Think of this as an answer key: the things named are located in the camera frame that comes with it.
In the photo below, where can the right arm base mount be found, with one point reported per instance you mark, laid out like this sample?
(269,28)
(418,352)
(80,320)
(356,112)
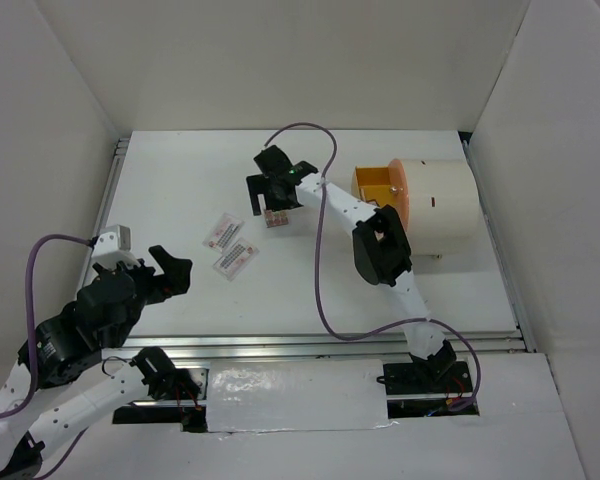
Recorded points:
(414,390)

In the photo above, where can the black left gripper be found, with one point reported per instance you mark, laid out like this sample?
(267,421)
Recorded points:
(176,281)

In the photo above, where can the upper false lash case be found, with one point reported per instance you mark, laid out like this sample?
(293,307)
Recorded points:
(223,233)

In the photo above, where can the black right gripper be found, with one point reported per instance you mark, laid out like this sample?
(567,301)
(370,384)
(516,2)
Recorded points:
(260,184)

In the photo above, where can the lower false lash case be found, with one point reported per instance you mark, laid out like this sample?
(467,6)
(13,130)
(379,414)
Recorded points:
(235,259)

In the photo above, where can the white taped cover panel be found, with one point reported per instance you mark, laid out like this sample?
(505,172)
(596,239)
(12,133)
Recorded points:
(308,395)

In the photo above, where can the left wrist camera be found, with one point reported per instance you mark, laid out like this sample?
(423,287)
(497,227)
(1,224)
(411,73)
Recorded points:
(113,245)

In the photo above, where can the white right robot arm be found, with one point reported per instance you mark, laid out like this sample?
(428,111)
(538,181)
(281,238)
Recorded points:
(381,252)

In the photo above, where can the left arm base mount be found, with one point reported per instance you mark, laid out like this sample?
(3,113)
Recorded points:
(183,406)

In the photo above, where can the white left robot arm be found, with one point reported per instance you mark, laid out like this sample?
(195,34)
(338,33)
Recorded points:
(33,424)

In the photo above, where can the orange drawer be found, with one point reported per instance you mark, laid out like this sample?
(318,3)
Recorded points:
(399,190)

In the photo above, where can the yellow drawer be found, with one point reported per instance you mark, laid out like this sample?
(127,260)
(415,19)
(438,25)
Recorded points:
(372,185)

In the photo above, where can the cream cylindrical drawer organizer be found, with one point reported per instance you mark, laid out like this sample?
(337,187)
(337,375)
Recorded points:
(443,206)

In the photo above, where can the false lash case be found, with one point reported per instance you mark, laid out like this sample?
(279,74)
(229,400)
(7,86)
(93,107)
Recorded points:
(235,259)
(223,233)

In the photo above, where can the round-pan eyeshadow palette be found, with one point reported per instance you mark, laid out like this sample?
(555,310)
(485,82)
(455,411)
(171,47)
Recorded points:
(276,218)

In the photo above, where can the aluminium rail frame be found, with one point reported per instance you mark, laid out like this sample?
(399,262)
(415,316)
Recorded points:
(171,187)

